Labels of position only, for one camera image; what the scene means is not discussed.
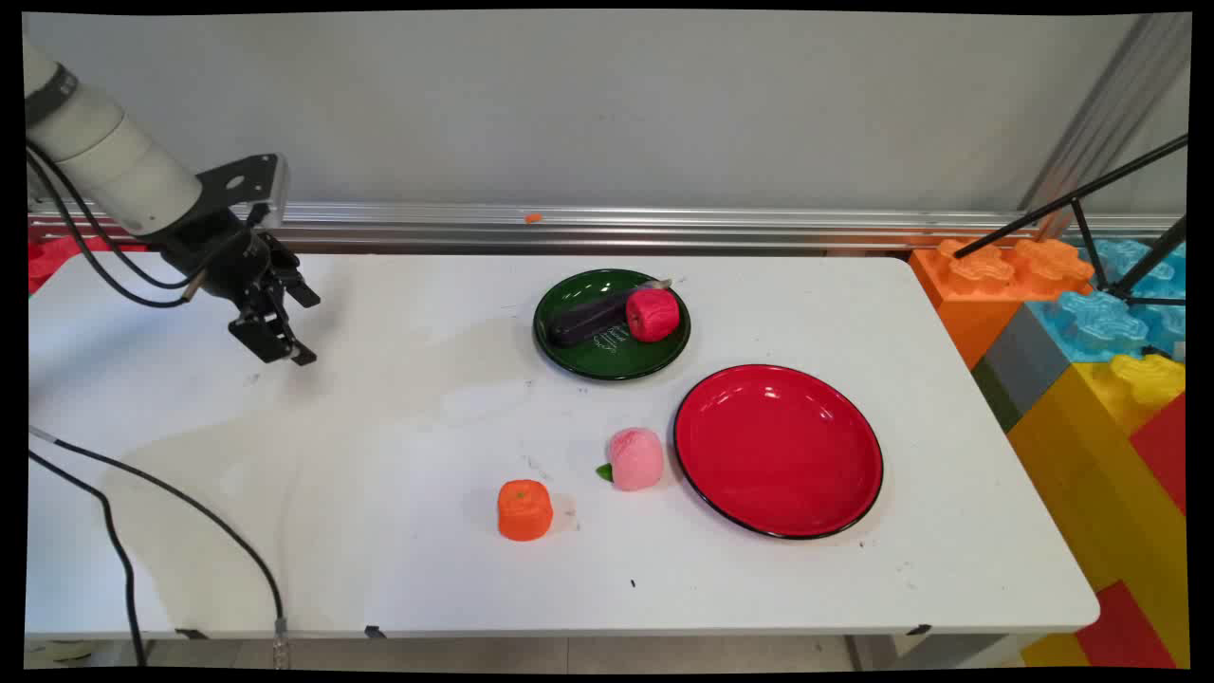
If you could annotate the slanted aluminium post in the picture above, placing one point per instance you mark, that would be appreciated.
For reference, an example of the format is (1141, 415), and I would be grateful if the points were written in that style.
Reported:
(1100, 123)

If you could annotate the purple toy eggplant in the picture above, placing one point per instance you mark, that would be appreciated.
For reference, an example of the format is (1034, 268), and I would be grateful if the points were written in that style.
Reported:
(583, 321)

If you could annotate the pink toy peach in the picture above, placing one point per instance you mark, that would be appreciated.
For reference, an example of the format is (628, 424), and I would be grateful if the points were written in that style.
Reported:
(635, 460)

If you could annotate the red plate black rim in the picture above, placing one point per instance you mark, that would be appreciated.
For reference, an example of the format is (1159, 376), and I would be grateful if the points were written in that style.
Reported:
(778, 451)

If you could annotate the orange toy tangerine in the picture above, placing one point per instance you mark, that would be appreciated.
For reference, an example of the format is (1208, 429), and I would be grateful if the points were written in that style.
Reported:
(524, 512)

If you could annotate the orange giant building block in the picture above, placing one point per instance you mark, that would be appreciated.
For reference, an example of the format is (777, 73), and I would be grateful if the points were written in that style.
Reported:
(967, 289)

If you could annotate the grey giant building block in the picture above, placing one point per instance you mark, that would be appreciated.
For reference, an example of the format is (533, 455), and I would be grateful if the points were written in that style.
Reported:
(1020, 370)

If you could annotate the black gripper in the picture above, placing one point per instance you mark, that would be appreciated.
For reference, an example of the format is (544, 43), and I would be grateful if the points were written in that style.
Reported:
(223, 254)

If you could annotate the red toy apple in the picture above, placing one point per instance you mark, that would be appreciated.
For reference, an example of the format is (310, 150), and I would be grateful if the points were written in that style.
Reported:
(652, 315)

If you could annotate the silver black wrist camera mount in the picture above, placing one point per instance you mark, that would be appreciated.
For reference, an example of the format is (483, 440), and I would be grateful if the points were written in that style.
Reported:
(248, 185)

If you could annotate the red giant building block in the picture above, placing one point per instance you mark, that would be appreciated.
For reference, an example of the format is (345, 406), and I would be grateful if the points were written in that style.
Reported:
(1165, 455)
(1124, 631)

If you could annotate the yellow giant building block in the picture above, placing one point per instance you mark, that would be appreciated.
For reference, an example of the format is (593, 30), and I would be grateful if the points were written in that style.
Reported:
(1091, 474)

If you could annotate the dark green plate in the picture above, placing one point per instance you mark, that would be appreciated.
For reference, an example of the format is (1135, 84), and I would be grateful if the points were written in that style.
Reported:
(593, 360)

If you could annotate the horizontal aluminium rail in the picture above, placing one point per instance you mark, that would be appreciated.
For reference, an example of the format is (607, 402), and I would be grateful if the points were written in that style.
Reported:
(664, 228)

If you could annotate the black tripod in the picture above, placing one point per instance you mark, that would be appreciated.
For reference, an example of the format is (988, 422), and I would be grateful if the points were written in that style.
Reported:
(1072, 201)

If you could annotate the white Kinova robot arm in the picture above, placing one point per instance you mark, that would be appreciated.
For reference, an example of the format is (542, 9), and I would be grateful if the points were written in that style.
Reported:
(104, 152)

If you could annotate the blue giant building block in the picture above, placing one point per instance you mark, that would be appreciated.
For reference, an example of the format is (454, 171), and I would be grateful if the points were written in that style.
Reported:
(1100, 327)

